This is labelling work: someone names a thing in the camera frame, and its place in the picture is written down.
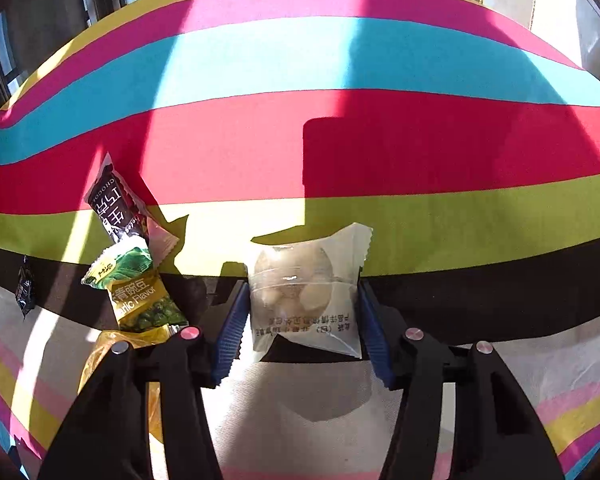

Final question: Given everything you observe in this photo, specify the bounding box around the small black candy packet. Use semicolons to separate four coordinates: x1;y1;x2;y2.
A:
15;257;34;318

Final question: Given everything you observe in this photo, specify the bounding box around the yellow cake packet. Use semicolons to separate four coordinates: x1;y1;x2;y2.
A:
78;325;171;443

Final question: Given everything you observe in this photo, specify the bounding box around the striped colourful tablecloth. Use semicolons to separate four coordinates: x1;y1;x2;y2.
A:
0;0;600;479

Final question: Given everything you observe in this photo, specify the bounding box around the white bun packet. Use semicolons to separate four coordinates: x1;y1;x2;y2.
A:
247;223;373;360

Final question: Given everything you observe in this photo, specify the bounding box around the green yellow garlic pea packet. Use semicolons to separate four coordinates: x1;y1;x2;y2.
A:
81;235;187;333

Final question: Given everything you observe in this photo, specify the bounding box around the dark chocolate snack packet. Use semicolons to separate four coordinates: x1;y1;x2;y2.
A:
84;153;180;266

